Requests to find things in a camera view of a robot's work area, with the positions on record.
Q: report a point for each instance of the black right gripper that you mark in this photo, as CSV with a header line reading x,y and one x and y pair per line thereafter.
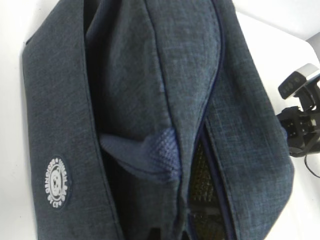
x,y
302,126

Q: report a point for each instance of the dark blue fabric bag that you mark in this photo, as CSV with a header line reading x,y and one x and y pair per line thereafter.
x,y
148,120

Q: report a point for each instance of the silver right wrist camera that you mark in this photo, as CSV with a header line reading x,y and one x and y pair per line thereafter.
x,y
297,79

